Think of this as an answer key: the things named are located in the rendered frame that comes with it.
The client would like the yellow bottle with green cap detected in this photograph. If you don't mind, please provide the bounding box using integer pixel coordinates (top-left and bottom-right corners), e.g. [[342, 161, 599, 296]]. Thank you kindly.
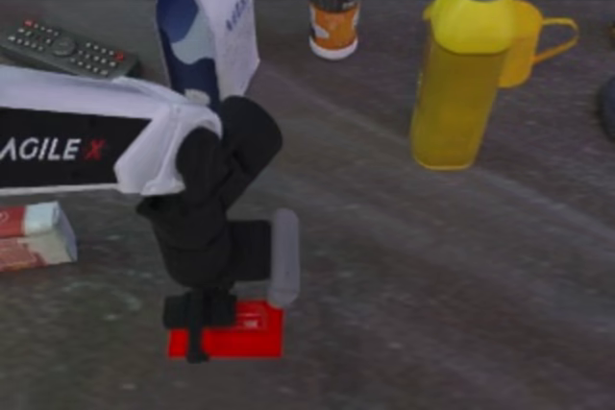
[[408, 0, 519, 172]]

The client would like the orange and white bottle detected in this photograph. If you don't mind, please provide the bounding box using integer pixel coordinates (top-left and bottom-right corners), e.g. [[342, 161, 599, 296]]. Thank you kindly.
[[307, 0, 363, 61]]

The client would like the flat red box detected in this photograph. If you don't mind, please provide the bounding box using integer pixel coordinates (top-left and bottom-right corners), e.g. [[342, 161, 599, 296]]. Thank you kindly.
[[166, 299, 286, 361]]

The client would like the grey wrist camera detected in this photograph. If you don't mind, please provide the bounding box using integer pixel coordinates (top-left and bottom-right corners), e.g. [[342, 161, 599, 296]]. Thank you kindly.
[[231, 207, 302, 309]]

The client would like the yellow cup with handle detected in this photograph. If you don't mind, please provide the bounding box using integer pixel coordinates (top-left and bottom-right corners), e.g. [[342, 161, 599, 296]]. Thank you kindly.
[[498, 0, 580, 90]]

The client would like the red and white box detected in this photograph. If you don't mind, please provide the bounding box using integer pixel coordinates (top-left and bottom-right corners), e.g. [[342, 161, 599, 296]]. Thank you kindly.
[[0, 200, 79, 273]]

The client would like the blue and white bag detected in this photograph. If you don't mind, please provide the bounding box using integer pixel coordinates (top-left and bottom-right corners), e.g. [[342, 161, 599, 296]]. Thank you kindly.
[[155, 0, 261, 111]]

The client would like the black remote control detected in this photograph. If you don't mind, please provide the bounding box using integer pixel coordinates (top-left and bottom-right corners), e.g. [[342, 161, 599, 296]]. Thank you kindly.
[[0, 19, 143, 80]]

